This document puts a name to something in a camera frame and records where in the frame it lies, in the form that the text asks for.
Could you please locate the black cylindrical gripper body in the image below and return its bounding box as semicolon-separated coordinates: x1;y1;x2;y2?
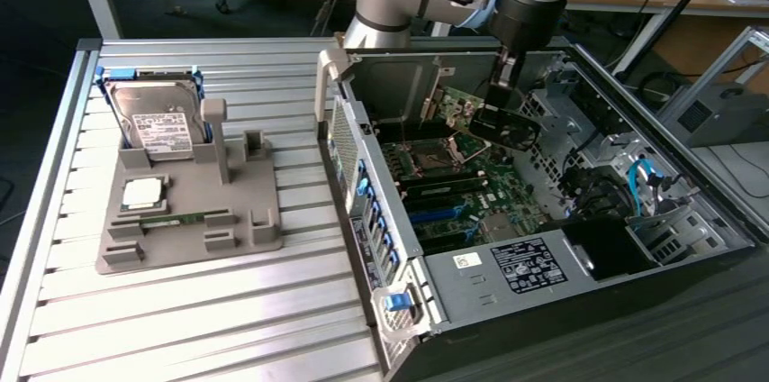
485;0;568;52

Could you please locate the green graphics card black cooler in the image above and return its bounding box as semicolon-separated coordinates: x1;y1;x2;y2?
420;83;542;152

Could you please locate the silver socket cover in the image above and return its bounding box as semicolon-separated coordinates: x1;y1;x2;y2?
447;132;493;163

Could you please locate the perforated metal disk bay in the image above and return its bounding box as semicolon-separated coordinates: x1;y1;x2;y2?
513;57;648;203

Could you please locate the CPU socket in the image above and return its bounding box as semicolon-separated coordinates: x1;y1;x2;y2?
407;140;471;175

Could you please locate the green motherboard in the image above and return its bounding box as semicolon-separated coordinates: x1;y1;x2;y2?
376;120;557;253

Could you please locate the black RAM stick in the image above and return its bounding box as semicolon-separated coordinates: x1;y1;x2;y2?
401;177;489;202

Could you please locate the black stand pole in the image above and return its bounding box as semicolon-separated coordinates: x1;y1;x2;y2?
610;0;738;84

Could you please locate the blue expansion slot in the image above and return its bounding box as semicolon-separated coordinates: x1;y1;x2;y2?
409;205;459;224

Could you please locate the silver chipset heatsink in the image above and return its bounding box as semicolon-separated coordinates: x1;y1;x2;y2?
483;214;522;242

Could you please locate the grey computer tower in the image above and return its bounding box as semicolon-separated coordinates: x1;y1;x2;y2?
657;82;769;149

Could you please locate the grey slotted disk bay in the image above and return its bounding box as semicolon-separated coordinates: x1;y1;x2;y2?
624;204;726;267

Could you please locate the grey power supply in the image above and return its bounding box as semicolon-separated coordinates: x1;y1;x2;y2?
423;236;594;325

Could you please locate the black open PC case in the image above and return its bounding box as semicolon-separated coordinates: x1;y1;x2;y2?
315;37;769;382

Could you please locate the hard disk with blue carrier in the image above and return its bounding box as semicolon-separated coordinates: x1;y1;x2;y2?
93;65;211;163

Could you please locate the green RAM stick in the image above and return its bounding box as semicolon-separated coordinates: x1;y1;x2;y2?
139;214;207;228

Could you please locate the grey parts rack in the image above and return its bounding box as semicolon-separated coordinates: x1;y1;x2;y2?
95;96;285;277

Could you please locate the silver CPU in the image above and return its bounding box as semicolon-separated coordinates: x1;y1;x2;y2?
117;176;171;215

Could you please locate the black wire bundle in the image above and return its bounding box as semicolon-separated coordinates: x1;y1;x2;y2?
557;164;633;222

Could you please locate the light blue wire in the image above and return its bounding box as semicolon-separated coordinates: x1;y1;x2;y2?
626;155;664;217

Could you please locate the aluminium profile frame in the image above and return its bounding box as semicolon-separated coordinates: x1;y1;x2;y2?
689;24;769;99

